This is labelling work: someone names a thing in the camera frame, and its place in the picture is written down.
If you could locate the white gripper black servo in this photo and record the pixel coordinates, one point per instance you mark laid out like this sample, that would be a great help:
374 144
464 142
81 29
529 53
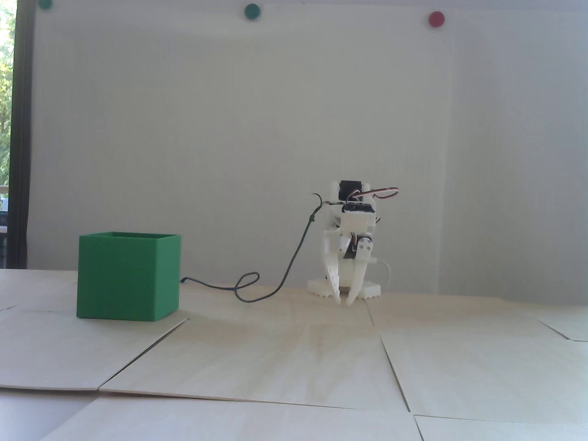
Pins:
351 250

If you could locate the green round magnet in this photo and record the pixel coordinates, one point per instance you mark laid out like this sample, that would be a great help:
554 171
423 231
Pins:
252 11
45 3

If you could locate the red round magnet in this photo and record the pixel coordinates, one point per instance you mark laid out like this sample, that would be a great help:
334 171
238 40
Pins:
436 19

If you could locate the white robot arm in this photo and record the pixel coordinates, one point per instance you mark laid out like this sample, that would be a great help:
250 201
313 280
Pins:
351 189

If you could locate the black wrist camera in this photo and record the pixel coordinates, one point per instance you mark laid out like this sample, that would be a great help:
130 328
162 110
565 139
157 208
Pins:
359 208

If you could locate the green box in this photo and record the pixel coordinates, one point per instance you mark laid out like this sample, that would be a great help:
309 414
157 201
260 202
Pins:
119 280

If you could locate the dark window frame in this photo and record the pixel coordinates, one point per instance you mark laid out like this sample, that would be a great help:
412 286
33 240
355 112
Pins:
20 138

